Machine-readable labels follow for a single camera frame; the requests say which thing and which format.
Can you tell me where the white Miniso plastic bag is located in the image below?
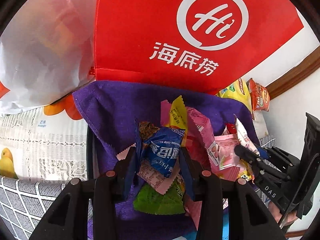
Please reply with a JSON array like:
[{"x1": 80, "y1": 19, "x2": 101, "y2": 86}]
[{"x1": 1, "y1": 0, "x2": 96, "y2": 114}]

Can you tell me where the blue tissue pack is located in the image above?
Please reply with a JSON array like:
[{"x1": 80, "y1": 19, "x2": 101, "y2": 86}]
[{"x1": 174, "y1": 208, "x2": 229, "y2": 240}]

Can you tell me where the grey checked blanket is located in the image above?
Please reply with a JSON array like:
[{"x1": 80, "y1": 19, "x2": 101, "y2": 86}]
[{"x1": 1, "y1": 176, "x2": 71, "y2": 239}]

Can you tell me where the pink yellow snack packet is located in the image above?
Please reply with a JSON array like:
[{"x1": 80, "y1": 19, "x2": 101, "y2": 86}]
[{"x1": 161, "y1": 96, "x2": 220, "y2": 173}]

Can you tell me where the yellow chips bag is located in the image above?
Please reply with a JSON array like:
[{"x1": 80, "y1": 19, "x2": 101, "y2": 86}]
[{"x1": 217, "y1": 78, "x2": 252, "y2": 113}]

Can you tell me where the red snack packet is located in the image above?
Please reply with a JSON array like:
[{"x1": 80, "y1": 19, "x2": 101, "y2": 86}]
[{"x1": 226, "y1": 124, "x2": 237, "y2": 134}]

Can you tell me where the white pink snack packet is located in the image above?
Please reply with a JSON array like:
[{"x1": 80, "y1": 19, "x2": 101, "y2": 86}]
[{"x1": 114, "y1": 144, "x2": 180, "y2": 199}]

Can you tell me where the green snack packet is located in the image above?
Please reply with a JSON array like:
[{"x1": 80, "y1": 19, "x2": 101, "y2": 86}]
[{"x1": 133, "y1": 175, "x2": 185, "y2": 215}]

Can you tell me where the red paper shopping bag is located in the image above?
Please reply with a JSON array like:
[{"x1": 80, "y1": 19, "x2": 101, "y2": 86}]
[{"x1": 94, "y1": 0, "x2": 303, "y2": 94}]

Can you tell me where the purple towel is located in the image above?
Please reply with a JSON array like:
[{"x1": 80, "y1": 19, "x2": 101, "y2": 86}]
[{"x1": 73, "y1": 81, "x2": 259, "y2": 239}]

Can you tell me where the brown door frame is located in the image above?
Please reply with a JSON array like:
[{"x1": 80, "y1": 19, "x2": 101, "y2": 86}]
[{"x1": 266, "y1": 47, "x2": 320, "y2": 100}]

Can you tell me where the white red candy packet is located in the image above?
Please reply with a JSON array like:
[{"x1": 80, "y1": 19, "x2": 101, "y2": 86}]
[{"x1": 222, "y1": 116, "x2": 260, "y2": 156}]

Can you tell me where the light pink snack packet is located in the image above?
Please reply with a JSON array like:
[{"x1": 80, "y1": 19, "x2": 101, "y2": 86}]
[{"x1": 215, "y1": 134, "x2": 240, "y2": 170}]

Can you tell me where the white fruit print cloth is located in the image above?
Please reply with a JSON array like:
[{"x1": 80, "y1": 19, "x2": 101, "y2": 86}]
[{"x1": 1, "y1": 94, "x2": 87, "y2": 183}]

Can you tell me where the person right hand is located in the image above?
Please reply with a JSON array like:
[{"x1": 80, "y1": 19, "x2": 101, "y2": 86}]
[{"x1": 268, "y1": 200, "x2": 306, "y2": 224}]

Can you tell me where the blue cookie packet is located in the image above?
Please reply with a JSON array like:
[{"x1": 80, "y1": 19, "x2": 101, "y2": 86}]
[{"x1": 135, "y1": 121, "x2": 185, "y2": 178}]

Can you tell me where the orange chips bag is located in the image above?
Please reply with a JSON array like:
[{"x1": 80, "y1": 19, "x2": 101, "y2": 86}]
[{"x1": 247, "y1": 79, "x2": 270, "y2": 112}]

